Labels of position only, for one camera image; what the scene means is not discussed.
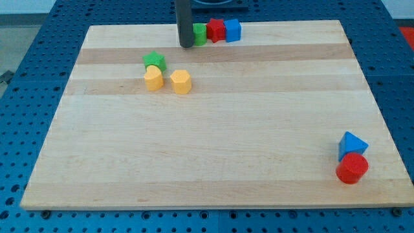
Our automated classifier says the green star block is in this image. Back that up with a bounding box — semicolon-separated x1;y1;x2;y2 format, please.
142;51;167;72

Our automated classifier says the red star block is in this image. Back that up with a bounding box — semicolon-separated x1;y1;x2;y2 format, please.
206;18;226;43

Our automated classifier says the yellow hexagon block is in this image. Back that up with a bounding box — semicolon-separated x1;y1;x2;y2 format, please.
170;70;192;94

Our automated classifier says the yellow heart block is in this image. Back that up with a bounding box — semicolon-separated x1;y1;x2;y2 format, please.
144;65;164;91

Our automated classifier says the light wooden board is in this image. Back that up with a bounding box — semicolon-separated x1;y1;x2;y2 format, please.
21;20;413;210

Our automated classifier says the green cylinder block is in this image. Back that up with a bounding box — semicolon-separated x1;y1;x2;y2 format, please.
193;23;207;46

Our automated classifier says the blue cube block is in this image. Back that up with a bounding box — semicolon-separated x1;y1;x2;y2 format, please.
224;19;241;43

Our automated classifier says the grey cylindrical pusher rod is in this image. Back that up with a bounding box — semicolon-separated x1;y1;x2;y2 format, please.
175;0;194;49

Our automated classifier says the blue triangle block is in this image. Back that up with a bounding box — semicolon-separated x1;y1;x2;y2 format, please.
338;131;369;162

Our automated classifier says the red cylinder block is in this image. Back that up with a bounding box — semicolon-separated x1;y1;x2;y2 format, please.
336;152;369;184

